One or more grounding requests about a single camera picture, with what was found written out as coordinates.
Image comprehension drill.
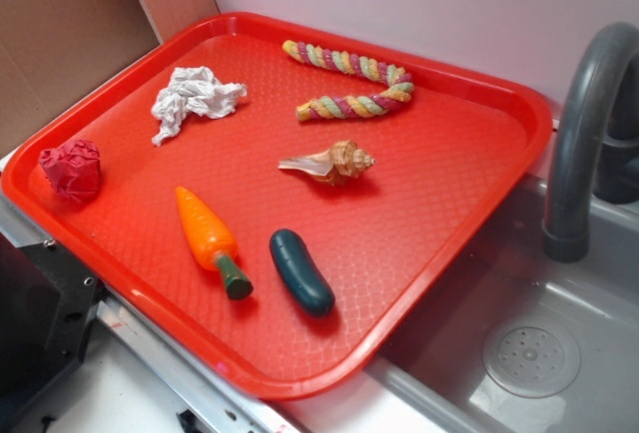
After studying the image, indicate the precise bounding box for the brown cardboard panel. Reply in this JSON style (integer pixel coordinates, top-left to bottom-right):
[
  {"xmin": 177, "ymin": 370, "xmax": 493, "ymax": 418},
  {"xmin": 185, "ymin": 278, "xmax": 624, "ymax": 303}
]
[{"xmin": 1, "ymin": 0, "xmax": 219, "ymax": 155}]

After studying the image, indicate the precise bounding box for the dark green toy cucumber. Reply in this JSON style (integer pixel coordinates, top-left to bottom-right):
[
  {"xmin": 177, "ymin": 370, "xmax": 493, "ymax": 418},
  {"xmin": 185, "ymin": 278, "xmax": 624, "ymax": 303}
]
[{"xmin": 270, "ymin": 228, "xmax": 335, "ymax": 317}]

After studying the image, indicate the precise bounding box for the brown spiral seashell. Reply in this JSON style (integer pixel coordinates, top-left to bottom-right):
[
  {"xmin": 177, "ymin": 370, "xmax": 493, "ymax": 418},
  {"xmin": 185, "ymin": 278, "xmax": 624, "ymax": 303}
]
[{"xmin": 278, "ymin": 141, "xmax": 376, "ymax": 186}]

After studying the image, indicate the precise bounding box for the grey plastic sink basin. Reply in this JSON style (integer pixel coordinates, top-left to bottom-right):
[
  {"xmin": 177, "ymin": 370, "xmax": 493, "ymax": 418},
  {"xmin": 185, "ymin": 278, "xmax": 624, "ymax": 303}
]
[{"xmin": 367, "ymin": 152, "xmax": 638, "ymax": 432}]

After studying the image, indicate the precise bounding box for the crumpled white paper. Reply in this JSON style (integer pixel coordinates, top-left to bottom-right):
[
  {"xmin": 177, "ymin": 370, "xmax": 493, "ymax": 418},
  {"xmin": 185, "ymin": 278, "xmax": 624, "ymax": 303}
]
[{"xmin": 151, "ymin": 66, "xmax": 248, "ymax": 147}]

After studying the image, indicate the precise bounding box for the red plastic tray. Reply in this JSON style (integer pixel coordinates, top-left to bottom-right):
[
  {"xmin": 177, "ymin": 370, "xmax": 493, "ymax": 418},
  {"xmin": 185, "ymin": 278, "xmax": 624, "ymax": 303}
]
[{"xmin": 1, "ymin": 13, "xmax": 552, "ymax": 400}]

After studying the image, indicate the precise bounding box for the multicolour twisted rope toy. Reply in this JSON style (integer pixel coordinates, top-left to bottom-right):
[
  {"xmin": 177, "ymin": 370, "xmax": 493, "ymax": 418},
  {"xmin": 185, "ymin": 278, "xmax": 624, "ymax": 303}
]
[{"xmin": 282, "ymin": 40, "xmax": 414, "ymax": 122}]

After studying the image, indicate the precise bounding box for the orange toy carrot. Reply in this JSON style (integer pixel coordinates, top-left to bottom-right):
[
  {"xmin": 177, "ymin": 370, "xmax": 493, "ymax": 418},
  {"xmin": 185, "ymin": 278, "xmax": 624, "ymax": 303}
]
[{"xmin": 175, "ymin": 187, "xmax": 254, "ymax": 300}]

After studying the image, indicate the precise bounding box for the crumpled red paper ball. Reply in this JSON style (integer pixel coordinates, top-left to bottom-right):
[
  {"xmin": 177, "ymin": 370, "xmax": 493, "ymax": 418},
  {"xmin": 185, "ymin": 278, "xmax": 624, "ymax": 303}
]
[{"xmin": 38, "ymin": 139, "xmax": 101, "ymax": 203}]

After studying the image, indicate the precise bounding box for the grey toy faucet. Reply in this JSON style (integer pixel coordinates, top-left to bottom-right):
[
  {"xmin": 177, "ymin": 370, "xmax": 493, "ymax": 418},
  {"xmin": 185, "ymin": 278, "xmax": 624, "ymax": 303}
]
[{"xmin": 542, "ymin": 22, "xmax": 638, "ymax": 262}]

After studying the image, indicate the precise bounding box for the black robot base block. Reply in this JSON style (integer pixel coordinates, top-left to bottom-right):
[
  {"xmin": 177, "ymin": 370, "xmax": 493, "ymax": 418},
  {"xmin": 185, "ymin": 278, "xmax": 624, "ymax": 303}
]
[{"xmin": 1, "ymin": 237, "xmax": 101, "ymax": 424}]

